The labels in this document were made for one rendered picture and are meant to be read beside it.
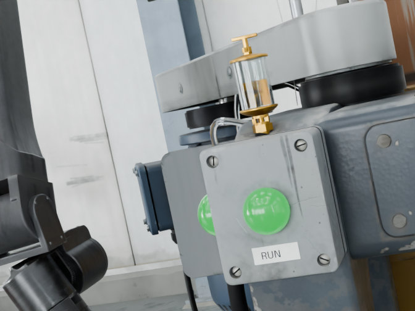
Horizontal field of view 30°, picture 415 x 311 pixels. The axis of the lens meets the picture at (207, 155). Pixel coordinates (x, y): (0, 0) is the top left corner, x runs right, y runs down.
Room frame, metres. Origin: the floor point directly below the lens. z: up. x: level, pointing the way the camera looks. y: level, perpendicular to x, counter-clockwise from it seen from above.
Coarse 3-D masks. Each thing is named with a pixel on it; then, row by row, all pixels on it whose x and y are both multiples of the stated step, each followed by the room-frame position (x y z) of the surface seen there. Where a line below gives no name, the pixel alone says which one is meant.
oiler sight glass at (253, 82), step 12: (252, 60) 0.56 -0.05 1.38; (264, 60) 0.56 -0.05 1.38; (240, 72) 0.56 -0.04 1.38; (252, 72) 0.56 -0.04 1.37; (264, 72) 0.56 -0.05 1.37; (240, 84) 0.56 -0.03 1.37; (252, 84) 0.56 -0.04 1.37; (264, 84) 0.56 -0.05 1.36; (240, 96) 0.56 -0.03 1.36; (252, 96) 0.56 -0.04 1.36; (264, 96) 0.56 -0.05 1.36; (252, 108) 0.56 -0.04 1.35
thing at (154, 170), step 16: (160, 160) 1.06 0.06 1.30; (144, 176) 0.98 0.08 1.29; (160, 176) 0.99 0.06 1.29; (144, 192) 0.98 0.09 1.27; (160, 192) 0.99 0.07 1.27; (144, 208) 1.05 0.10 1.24; (160, 208) 0.98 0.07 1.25; (144, 224) 1.07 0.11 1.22; (160, 224) 0.98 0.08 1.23; (176, 240) 1.03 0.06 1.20
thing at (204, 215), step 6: (204, 198) 0.51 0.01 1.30; (204, 204) 0.51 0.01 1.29; (198, 210) 0.51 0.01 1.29; (204, 210) 0.51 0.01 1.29; (210, 210) 0.51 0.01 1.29; (198, 216) 0.51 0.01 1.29; (204, 216) 0.51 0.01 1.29; (210, 216) 0.51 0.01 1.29; (204, 222) 0.51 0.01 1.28; (210, 222) 0.51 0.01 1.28; (204, 228) 0.51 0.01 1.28; (210, 228) 0.51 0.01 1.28
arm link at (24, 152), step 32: (0, 0) 0.84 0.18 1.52; (0, 32) 0.82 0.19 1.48; (0, 64) 0.81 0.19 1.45; (0, 96) 0.79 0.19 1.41; (0, 128) 0.78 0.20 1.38; (32, 128) 0.82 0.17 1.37; (0, 160) 0.77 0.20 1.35; (32, 160) 0.79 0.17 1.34; (0, 192) 0.80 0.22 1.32; (32, 192) 0.77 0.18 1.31; (0, 224) 0.75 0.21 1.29; (32, 224) 0.75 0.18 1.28
